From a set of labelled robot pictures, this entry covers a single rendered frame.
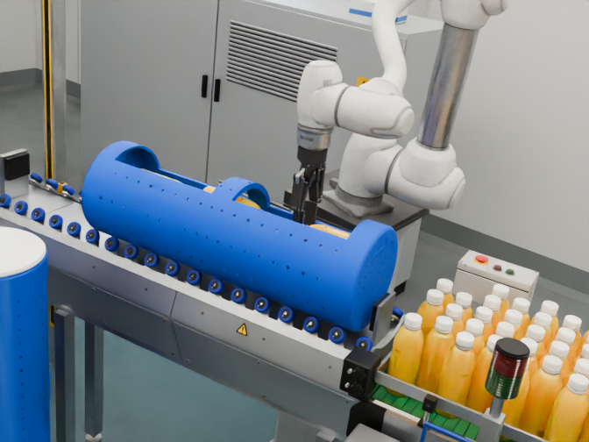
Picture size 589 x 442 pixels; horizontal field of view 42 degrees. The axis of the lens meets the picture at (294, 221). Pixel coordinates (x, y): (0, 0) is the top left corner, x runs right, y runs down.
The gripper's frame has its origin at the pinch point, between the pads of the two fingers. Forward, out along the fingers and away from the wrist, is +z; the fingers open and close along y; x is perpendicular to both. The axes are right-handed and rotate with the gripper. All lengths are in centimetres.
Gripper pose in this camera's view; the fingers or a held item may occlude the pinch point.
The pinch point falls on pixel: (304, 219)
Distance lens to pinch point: 199.7
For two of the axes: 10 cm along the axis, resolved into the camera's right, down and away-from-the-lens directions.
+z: -1.1, 9.1, 4.0
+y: -4.9, 3.0, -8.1
